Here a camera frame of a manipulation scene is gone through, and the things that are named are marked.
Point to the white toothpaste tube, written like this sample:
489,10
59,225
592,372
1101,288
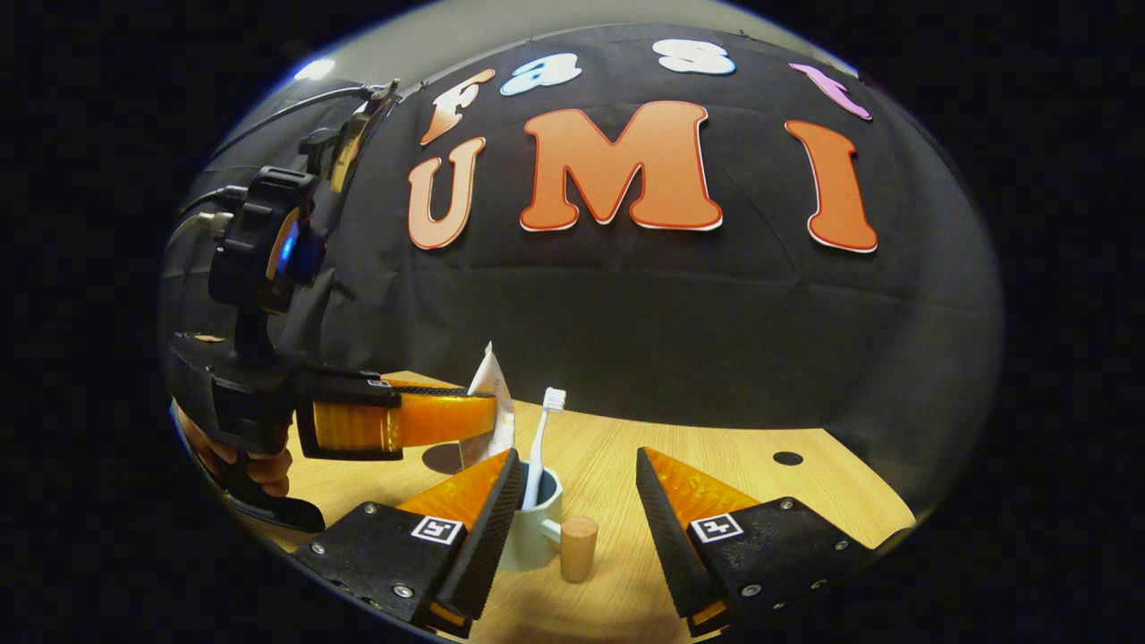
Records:
492,380

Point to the white toothbrush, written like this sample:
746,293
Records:
543,438

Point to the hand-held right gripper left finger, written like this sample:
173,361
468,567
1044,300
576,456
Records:
496,537

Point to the dark round coaster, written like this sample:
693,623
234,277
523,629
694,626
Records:
440,458

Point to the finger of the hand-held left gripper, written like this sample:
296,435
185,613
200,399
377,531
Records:
344,391

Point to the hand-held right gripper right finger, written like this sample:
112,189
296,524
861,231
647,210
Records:
666,546

